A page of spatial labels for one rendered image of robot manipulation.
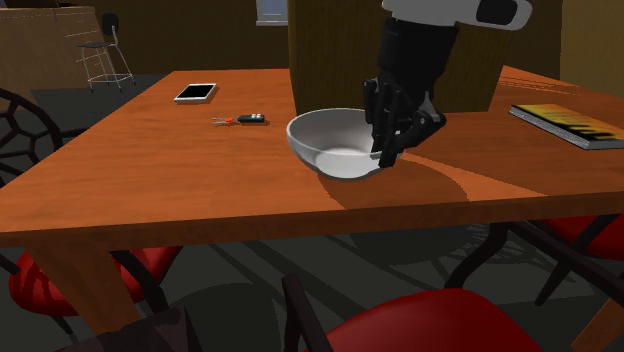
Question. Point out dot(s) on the red chair with dark frame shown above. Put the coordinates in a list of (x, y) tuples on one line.
[(438, 322), (34, 287), (604, 239)]

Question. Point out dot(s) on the brown wooden table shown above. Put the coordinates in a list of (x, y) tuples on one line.
[(146, 161)]

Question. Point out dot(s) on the black lattice chair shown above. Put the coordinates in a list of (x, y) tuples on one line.
[(29, 131)]

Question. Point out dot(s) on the yellow and black book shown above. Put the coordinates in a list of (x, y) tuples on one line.
[(565, 122)]

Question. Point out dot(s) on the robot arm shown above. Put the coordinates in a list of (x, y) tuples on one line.
[(438, 8)]

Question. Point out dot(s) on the white bowl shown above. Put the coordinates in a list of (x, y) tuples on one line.
[(331, 134)]

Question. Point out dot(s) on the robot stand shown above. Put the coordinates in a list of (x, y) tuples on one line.
[(331, 48)]

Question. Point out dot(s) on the window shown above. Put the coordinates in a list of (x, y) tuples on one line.
[(271, 10)]

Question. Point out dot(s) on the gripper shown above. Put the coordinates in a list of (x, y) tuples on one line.
[(414, 53)]

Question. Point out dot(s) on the white tablet with black screen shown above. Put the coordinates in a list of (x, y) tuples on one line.
[(196, 91)]

